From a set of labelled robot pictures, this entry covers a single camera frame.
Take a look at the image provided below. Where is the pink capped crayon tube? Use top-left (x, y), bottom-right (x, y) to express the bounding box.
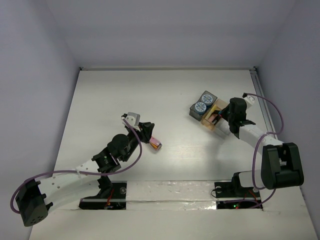
top-left (149, 136), bottom-right (163, 151)

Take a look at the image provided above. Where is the pink black highlighter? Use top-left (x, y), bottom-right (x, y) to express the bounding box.
top-left (208, 114), bottom-right (221, 125)

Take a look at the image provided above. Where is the yellow highlighter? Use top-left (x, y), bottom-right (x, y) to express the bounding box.
top-left (205, 105), bottom-right (216, 119)

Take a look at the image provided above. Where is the blue tape roll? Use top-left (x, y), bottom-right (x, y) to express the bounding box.
top-left (194, 101), bottom-right (207, 115)
top-left (201, 94), bottom-right (215, 106)

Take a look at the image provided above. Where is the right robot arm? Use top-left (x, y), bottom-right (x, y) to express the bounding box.
top-left (219, 95), bottom-right (305, 196)

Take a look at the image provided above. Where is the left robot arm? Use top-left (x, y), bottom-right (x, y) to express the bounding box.
top-left (9, 119), bottom-right (155, 227)

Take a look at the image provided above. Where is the clear container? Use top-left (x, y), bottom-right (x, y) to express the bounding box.
top-left (214, 118), bottom-right (231, 139)

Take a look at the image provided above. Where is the orange container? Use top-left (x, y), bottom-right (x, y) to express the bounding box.
top-left (200, 98), bottom-right (230, 135)

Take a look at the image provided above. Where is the grey container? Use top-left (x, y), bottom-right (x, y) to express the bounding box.
top-left (189, 91), bottom-right (218, 122)

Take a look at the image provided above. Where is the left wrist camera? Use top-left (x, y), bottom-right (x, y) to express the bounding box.
top-left (121, 112), bottom-right (141, 132)

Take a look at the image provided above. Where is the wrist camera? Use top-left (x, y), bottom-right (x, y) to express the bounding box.
top-left (121, 112), bottom-right (141, 132)
top-left (242, 93), bottom-right (255, 109)

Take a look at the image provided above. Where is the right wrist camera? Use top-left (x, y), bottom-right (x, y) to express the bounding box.
top-left (242, 93), bottom-right (255, 109)

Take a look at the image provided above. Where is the aluminium rail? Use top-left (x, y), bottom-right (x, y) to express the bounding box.
top-left (249, 68), bottom-right (276, 133)

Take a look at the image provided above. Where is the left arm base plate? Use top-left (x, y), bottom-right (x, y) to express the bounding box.
top-left (78, 181), bottom-right (127, 210)

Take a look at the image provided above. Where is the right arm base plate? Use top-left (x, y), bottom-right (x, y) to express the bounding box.
top-left (210, 181), bottom-right (263, 210)

